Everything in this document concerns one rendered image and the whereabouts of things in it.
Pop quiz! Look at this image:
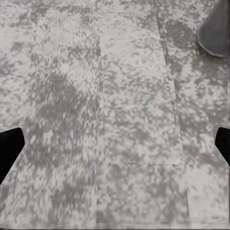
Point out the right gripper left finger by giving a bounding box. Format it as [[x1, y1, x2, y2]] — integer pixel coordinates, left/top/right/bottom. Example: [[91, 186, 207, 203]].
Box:
[[0, 127, 25, 184]]

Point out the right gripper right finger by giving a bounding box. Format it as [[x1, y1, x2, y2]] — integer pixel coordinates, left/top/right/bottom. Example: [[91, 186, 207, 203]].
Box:
[[215, 127, 230, 165]]

